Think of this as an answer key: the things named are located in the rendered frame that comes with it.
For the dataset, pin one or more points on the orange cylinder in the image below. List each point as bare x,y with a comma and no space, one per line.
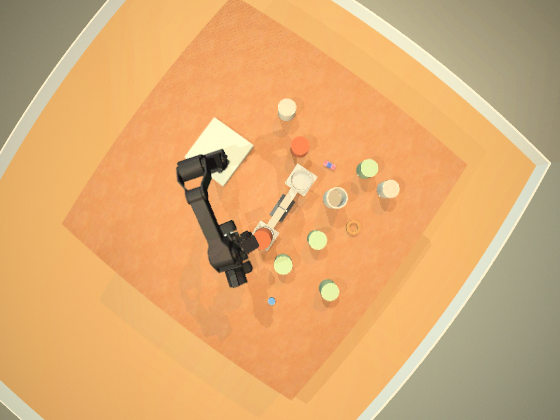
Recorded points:
300,146
264,237

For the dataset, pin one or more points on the grey balance beam with round pans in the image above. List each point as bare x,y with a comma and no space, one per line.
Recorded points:
300,181

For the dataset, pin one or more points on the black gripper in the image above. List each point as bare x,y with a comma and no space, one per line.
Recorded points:
229,227

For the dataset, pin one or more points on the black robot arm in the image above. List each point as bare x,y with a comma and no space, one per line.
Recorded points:
223,255

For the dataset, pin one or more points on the pale grey cylinder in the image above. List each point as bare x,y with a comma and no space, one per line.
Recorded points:
287,109
388,189

